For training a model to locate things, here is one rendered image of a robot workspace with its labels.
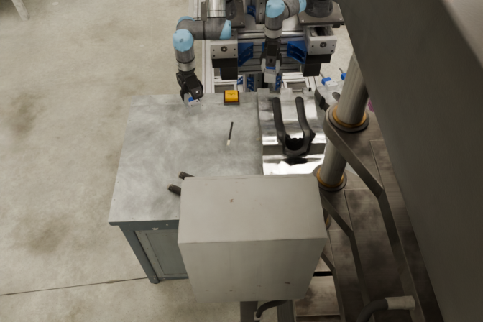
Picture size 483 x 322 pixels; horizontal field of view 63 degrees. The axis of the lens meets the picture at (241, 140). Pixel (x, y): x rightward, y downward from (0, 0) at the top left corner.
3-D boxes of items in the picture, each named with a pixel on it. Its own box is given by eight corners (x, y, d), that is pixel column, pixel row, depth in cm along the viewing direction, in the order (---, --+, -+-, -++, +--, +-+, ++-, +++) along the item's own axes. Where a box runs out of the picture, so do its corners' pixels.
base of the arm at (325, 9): (301, 1, 207) (303, -17, 199) (330, 0, 207) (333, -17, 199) (305, 18, 197) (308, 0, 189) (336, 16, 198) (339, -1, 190)
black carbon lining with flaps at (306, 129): (270, 100, 185) (272, 85, 178) (304, 99, 185) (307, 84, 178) (277, 159, 164) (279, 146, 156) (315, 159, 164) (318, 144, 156)
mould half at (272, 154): (256, 101, 194) (257, 81, 184) (309, 100, 195) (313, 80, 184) (264, 187, 163) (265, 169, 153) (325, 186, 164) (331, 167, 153)
